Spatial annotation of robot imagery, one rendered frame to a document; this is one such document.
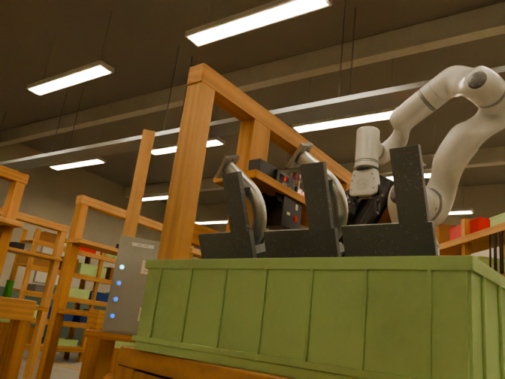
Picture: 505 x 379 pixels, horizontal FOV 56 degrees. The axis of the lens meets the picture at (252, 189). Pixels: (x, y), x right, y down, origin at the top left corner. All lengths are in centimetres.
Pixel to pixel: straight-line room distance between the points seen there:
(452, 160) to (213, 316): 98
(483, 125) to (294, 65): 531
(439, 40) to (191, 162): 453
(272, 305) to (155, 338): 26
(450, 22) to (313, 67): 173
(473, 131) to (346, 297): 99
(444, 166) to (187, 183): 96
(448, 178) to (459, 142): 12
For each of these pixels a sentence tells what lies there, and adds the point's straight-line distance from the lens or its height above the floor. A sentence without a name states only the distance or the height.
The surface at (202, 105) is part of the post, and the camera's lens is 206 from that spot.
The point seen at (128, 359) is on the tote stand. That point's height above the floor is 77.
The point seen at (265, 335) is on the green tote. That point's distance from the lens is 75.
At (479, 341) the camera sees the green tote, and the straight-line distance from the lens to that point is 64.
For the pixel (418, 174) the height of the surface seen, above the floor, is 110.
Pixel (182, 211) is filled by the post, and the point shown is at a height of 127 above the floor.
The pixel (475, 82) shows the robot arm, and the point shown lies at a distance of 154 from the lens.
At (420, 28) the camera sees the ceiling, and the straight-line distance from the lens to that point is 625.
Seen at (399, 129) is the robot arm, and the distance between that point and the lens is 173.
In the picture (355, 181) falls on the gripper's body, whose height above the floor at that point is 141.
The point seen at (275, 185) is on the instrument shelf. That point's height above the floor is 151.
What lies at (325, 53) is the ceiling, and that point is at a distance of 662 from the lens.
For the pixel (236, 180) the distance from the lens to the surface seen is 93.
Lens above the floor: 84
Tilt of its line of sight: 17 degrees up
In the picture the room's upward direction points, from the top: 7 degrees clockwise
